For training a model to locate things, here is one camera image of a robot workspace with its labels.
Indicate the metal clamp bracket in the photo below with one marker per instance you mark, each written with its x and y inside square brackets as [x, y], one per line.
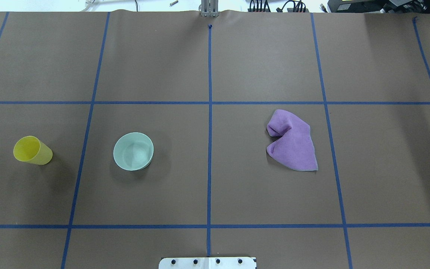
[209, 8]

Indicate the yellow plastic cup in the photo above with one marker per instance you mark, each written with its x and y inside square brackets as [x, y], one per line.
[30, 149]

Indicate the mint green bowl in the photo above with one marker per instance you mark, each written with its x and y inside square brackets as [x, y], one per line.
[133, 151]

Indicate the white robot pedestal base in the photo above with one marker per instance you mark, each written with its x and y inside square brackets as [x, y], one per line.
[208, 263]

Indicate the purple cleaning cloth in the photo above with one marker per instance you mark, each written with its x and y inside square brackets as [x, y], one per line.
[294, 147]

